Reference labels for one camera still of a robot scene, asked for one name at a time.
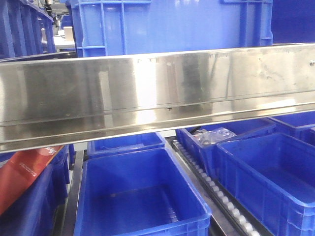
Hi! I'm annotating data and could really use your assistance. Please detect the large light blue crate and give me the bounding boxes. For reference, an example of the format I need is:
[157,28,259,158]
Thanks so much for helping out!
[70,0,273,57]

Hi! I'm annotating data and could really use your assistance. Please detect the blue bin with plastic bags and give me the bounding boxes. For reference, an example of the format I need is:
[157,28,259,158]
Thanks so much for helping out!
[175,118,276,178]

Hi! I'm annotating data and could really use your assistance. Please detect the clear plastic parts bags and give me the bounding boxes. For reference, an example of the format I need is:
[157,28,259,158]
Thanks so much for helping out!
[193,127,237,146]

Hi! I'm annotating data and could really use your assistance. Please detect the blue bin rear middle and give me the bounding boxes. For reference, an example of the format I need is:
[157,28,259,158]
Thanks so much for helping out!
[87,132,166,158]

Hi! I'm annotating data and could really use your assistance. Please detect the blue bin lower middle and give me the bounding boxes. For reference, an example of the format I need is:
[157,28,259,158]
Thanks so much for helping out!
[74,148,212,236]

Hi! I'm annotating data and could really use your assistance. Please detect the blue bin lower right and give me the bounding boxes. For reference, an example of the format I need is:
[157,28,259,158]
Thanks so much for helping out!
[218,133,315,236]

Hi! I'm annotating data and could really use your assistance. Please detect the white roller track right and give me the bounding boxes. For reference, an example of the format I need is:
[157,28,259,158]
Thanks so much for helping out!
[166,137,269,236]

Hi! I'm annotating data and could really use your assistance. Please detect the blue bin far right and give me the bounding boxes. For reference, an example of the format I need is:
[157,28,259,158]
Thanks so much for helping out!
[268,111,315,146]

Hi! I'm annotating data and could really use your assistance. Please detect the red cardboard box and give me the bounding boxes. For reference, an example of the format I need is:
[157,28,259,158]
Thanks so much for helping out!
[0,146,64,214]

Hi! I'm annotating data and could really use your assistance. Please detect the blue bin lower left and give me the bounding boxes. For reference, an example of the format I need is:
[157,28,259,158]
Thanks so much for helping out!
[0,146,69,236]

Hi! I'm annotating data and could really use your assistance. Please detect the dark blue bin upper left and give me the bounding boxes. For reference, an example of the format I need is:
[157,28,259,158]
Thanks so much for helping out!
[0,0,56,59]

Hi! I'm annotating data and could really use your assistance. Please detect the dark blue bin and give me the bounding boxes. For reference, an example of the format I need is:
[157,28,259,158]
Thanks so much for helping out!
[0,0,56,59]
[271,0,315,44]

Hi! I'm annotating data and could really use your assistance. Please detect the dark blue bin upper right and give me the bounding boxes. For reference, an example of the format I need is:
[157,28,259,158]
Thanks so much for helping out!
[271,0,315,44]

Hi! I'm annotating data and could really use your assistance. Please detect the stainless steel shelf front rail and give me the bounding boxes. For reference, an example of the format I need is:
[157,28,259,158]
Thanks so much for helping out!
[0,44,315,152]

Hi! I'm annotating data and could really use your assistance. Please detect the steel divider rail left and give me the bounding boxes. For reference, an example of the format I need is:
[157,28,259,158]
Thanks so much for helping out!
[51,150,85,236]

